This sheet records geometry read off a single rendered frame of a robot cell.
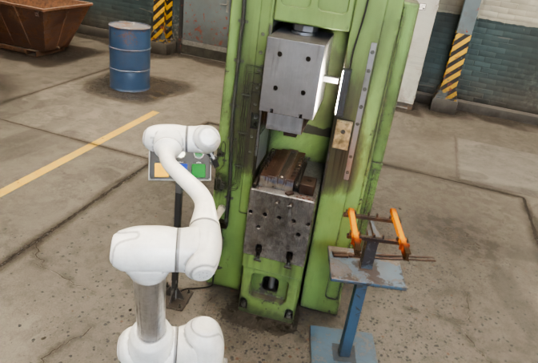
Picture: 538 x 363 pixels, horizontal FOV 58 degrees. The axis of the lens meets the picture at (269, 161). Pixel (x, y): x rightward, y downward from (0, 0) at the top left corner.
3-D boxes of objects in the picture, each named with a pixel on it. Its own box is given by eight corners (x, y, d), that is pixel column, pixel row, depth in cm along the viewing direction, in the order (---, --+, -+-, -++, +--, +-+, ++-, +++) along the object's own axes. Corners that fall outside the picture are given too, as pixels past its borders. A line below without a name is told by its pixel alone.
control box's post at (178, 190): (175, 300, 319) (182, 151, 274) (170, 299, 319) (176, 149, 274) (178, 296, 322) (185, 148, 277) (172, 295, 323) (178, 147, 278)
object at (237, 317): (294, 349, 292) (294, 348, 292) (202, 324, 302) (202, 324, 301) (304, 307, 328) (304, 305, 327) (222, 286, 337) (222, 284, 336)
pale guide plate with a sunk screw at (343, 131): (347, 151, 275) (353, 123, 267) (331, 147, 276) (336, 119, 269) (347, 149, 276) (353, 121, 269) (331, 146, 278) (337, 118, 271)
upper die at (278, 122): (301, 135, 264) (303, 118, 260) (265, 128, 268) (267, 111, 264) (312, 112, 302) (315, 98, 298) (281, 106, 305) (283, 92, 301)
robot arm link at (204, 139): (220, 128, 197) (187, 127, 195) (222, 123, 182) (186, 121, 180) (219, 155, 196) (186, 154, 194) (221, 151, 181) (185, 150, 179)
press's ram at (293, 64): (328, 123, 258) (342, 48, 242) (258, 110, 264) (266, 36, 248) (336, 102, 296) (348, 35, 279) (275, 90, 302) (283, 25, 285)
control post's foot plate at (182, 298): (182, 312, 309) (183, 301, 305) (150, 304, 313) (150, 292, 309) (194, 292, 329) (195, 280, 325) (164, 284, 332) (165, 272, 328)
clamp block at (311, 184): (312, 196, 277) (314, 187, 275) (298, 193, 279) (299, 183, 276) (315, 187, 288) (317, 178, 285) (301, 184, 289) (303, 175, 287)
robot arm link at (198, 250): (223, 215, 150) (178, 214, 148) (224, 262, 136) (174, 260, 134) (220, 244, 158) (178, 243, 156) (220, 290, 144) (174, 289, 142)
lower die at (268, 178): (291, 192, 279) (294, 179, 276) (258, 185, 282) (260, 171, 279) (303, 163, 317) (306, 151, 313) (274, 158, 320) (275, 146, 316)
